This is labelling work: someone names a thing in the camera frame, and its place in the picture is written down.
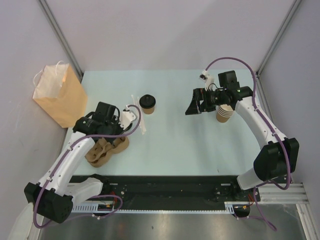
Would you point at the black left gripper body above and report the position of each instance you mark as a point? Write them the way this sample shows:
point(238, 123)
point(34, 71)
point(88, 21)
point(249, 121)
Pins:
point(114, 128)

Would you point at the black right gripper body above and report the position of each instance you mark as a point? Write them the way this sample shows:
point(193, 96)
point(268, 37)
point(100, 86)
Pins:
point(211, 98)

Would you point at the single brown paper cup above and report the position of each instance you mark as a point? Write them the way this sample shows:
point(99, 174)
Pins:
point(148, 110)

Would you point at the black plastic cup lid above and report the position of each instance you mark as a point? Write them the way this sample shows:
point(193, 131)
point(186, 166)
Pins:
point(147, 100)

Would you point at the brown paper bag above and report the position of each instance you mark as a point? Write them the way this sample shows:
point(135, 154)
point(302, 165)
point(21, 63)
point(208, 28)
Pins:
point(60, 94)

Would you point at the single pulp cup carrier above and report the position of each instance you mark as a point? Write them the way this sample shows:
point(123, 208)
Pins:
point(100, 147)

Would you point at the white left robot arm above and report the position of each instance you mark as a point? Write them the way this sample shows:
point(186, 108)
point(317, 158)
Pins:
point(52, 198)

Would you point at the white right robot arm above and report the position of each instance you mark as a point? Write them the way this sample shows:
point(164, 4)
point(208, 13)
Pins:
point(278, 154)

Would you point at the stack of brown paper cups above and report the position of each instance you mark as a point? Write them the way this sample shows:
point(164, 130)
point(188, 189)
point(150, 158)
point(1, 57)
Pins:
point(224, 113)

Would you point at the brown pulp cup carrier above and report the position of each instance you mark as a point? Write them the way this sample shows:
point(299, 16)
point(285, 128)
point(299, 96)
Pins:
point(119, 145)

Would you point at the paper wrapped straw two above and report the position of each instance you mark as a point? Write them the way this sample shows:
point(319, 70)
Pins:
point(142, 122)

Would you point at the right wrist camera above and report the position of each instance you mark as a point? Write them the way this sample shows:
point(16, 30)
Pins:
point(208, 79)

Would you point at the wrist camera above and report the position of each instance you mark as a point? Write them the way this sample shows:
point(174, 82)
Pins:
point(208, 79)
point(126, 118)

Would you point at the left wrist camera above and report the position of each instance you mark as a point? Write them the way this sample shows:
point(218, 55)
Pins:
point(126, 118)

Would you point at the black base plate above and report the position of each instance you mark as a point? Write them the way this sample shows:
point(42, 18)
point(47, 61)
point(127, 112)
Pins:
point(216, 187)

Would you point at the white slotted cable duct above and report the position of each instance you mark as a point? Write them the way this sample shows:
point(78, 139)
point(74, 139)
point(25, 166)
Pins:
point(85, 208)

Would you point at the aluminium frame rail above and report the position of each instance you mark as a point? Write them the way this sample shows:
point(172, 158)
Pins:
point(271, 194)

